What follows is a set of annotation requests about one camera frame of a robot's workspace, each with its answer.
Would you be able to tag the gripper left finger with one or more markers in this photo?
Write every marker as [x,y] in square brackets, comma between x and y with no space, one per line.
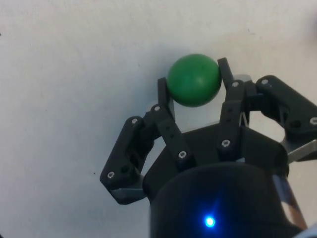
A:
[128,148]

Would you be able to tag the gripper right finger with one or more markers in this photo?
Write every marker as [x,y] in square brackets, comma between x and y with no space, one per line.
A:
[231,111]

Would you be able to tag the green ball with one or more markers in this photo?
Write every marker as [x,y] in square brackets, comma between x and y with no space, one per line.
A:
[193,79]

